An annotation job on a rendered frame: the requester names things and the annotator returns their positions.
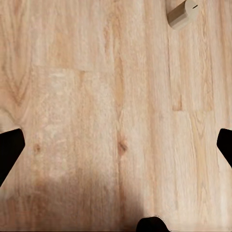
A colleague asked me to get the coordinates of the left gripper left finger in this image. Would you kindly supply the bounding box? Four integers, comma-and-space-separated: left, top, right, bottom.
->
0, 129, 25, 187

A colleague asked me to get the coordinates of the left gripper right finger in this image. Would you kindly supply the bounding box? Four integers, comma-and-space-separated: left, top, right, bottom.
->
217, 128, 232, 167

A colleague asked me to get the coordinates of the pillar candle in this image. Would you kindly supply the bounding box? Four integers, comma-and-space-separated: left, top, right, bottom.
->
167, 0, 199, 30

